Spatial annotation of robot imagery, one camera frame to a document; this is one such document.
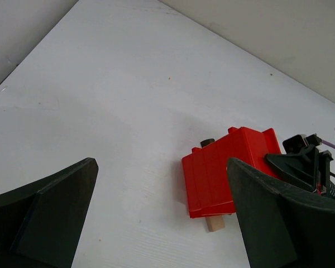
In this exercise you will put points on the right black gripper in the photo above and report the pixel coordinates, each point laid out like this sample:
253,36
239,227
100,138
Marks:
309,170

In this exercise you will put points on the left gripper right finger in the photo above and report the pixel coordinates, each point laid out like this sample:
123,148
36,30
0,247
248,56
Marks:
281,224

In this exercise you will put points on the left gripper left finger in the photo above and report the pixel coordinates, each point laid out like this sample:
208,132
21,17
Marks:
41,222

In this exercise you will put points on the light long wood block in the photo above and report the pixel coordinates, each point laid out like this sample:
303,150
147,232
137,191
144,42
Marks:
215,223

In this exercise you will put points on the red plastic bin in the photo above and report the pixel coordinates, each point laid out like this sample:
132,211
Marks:
205,169

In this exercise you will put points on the dark brown wood block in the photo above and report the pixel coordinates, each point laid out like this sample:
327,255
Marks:
206,142

